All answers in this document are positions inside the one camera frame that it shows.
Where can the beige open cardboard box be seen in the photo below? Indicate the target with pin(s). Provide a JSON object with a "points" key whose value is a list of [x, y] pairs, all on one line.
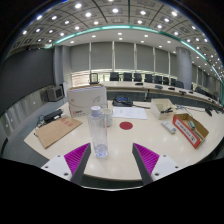
{"points": [[157, 111]]}

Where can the black power adapter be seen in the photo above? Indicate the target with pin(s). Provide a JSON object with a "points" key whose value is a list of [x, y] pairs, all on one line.
{"points": [[52, 115]]}

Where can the long curved conference desk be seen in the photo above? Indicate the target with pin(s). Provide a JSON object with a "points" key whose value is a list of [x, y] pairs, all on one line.
{"points": [[156, 95]]}

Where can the black desk phone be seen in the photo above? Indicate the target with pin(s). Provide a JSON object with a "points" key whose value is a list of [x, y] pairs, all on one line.
{"points": [[122, 101]]}

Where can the white paper sheet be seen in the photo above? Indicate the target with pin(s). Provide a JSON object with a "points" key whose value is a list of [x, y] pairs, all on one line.
{"points": [[130, 113]]}

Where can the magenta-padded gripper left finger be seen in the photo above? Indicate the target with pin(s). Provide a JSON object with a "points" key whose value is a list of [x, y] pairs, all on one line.
{"points": [[77, 157]]}

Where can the brown open box red side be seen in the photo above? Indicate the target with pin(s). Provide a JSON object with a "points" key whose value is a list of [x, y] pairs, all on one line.
{"points": [[186, 133]]}

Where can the clear plastic water bottle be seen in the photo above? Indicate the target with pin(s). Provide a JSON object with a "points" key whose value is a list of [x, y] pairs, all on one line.
{"points": [[98, 133]]}

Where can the brown paper envelope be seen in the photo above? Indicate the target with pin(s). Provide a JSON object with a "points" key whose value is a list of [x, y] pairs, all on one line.
{"points": [[56, 131]]}

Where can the grey box monitor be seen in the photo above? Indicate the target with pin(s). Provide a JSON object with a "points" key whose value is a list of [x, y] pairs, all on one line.
{"points": [[54, 93]]}

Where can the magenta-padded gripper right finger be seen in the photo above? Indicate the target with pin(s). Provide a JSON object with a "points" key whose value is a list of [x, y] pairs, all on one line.
{"points": [[146, 157]]}

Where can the flat round red coaster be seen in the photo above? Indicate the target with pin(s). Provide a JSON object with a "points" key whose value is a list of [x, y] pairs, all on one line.
{"points": [[126, 125]]}

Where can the white ceramic mug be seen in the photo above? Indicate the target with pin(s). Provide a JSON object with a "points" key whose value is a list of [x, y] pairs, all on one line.
{"points": [[109, 118]]}

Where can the white printer paper box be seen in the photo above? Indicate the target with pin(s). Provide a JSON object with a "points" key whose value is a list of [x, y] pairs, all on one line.
{"points": [[86, 100]]}

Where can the small white oblong box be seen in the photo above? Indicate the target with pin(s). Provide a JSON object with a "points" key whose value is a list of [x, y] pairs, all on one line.
{"points": [[168, 127]]}

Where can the black office chairs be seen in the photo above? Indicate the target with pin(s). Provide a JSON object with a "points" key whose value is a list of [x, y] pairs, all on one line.
{"points": [[127, 76]]}

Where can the black clip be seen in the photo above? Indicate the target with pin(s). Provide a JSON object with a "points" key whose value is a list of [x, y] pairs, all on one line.
{"points": [[167, 110]]}

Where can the round ceiling lights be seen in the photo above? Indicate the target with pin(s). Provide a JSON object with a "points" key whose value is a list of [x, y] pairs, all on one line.
{"points": [[115, 10]]}

